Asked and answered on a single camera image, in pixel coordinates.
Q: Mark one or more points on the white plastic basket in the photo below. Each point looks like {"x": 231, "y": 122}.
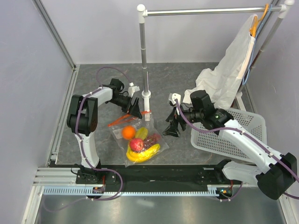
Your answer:
{"x": 229, "y": 145}

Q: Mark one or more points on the orange clothes hanger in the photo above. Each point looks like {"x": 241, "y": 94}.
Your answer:
{"x": 256, "y": 21}

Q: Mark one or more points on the white slotted cable duct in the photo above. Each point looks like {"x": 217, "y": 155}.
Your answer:
{"x": 94, "y": 191}

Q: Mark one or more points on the red apple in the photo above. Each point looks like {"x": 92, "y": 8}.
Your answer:
{"x": 136, "y": 144}

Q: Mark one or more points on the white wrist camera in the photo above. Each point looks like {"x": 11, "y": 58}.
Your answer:
{"x": 173, "y": 97}
{"x": 132, "y": 89}

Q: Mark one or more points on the yellow lemon fruit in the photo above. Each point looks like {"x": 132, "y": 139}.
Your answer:
{"x": 142, "y": 133}

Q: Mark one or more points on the blue clothes hanger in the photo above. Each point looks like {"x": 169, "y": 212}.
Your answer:
{"x": 251, "y": 56}

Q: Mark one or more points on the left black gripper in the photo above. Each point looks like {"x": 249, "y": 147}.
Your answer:
{"x": 134, "y": 110}

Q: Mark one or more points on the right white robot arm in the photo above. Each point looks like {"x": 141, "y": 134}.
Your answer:
{"x": 273, "y": 172}

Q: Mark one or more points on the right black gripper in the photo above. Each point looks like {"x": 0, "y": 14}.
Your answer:
{"x": 172, "y": 130}

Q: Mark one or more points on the white cloth garment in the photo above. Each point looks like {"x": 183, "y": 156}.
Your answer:
{"x": 223, "y": 82}

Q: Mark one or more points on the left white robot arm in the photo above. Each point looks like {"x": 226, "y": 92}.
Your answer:
{"x": 82, "y": 116}

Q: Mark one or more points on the clear orange-zipper zip bag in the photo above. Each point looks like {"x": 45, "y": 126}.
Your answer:
{"x": 147, "y": 121}

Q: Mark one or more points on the yellow banana bunch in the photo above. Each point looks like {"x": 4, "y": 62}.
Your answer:
{"x": 142, "y": 156}

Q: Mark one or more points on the metal clothes rack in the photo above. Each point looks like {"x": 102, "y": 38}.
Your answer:
{"x": 275, "y": 6}

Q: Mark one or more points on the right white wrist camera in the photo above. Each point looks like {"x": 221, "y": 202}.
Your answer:
{"x": 173, "y": 97}

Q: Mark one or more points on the orange fruit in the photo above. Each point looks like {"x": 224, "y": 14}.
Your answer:
{"x": 128, "y": 132}

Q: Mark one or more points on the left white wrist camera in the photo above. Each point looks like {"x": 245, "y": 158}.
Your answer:
{"x": 132, "y": 89}

